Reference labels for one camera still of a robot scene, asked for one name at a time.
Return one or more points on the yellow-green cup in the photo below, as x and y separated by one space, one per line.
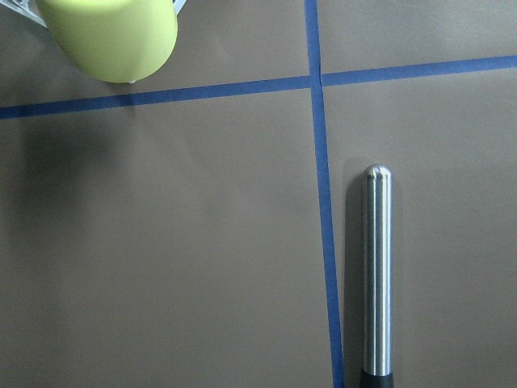
113 41

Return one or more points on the metal cup rack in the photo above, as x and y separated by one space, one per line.
26 8

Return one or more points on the steel muddler with black tip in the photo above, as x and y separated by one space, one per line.
377 370

